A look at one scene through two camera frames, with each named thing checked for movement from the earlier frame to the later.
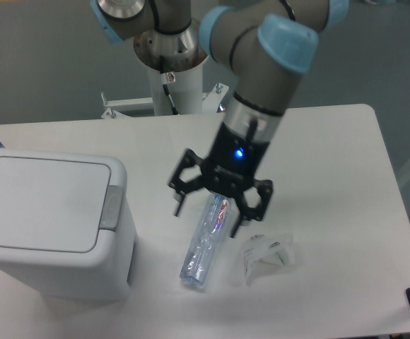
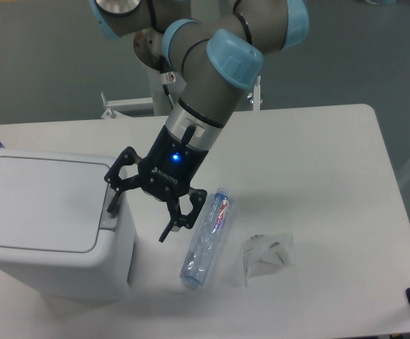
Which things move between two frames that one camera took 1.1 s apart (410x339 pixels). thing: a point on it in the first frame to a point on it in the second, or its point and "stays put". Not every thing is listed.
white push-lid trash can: x=61 y=223 stays put
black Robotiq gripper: x=230 y=168 to x=166 y=173
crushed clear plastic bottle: x=196 y=265 stays put
